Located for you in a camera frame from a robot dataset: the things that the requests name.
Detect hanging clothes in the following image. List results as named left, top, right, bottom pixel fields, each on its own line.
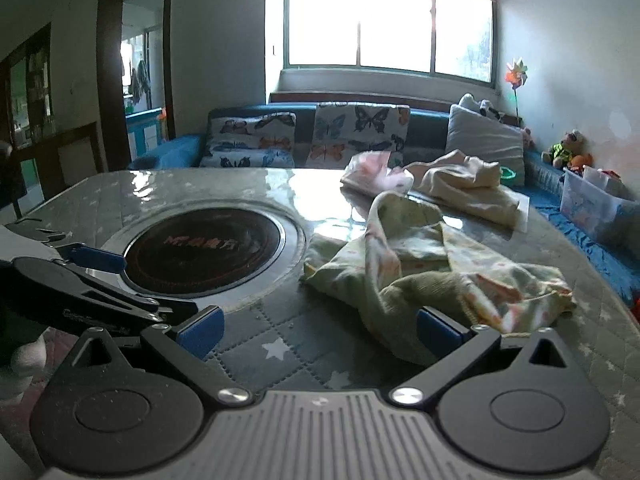
left=129, top=60, right=151, bottom=106

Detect window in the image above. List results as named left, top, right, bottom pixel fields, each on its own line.
left=282, top=0, right=496, bottom=83

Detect teddy bear in green vest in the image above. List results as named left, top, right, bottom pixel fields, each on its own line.
left=542, top=130, right=586, bottom=168

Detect large butterfly print cushion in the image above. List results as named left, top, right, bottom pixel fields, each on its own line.
left=305, top=102, right=411, bottom=168

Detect cream garment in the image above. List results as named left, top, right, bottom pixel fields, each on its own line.
left=402, top=150, right=521, bottom=226

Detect green patterned baby shirt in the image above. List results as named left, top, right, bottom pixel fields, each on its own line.
left=300, top=192, right=576, bottom=366

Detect dark wooden glass cabinet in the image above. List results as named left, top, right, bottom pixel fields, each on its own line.
left=0, top=22, right=53, bottom=151

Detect grey quilted star table cover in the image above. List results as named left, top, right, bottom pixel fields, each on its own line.
left=0, top=167, right=640, bottom=480

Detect dark wooden door frame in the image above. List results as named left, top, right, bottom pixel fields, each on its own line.
left=97, top=0, right=176, bottom=171

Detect small butterfly print pillow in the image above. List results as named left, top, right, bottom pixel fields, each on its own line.
left=200, top=135, right=296, bottom=168
left=207, top=112, right=297, bottom=148

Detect grey pillow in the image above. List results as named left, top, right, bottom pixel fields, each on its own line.
left=445, top=104, right=526, bottom=186

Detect round black induction cooker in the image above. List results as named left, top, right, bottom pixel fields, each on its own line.
left=97, top=199, right=307, bottom=311

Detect blue white cabinet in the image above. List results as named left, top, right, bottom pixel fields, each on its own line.
left=125, top=107, right=168, bottom=158

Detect panda plush toy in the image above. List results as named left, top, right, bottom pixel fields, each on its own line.
left=460, top=92, right=503, bottom=121

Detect colourful pinwheel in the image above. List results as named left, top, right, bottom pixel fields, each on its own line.
left=504, top=60, right=531, bottom=121

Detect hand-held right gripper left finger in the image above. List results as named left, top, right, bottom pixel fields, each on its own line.
left=65, top=305, right=253, bottom=408

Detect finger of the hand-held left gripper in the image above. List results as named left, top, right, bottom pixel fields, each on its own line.
left=14, top=256, right=198, bottom=336
left=10, top=220, right=126, bottom=274

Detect clear plastic storage box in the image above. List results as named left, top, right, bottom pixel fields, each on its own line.
left=559, top=165, right=633, bottom=243

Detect pink tissue pack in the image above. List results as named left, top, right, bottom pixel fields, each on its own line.
left=340, top=150, right=415, bottom=196

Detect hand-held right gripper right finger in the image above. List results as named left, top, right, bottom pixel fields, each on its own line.
left=390, top=307, right=583, bottom=408

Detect dark wooden chair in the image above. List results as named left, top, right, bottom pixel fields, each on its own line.
left=35, top=120, right=103, bottom=196

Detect person's left hand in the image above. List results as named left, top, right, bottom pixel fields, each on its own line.
left=7, top=339, right=49, bottom=401

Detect blue sofa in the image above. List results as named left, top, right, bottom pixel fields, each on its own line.
left=127, top=102, right=640, bottom=311

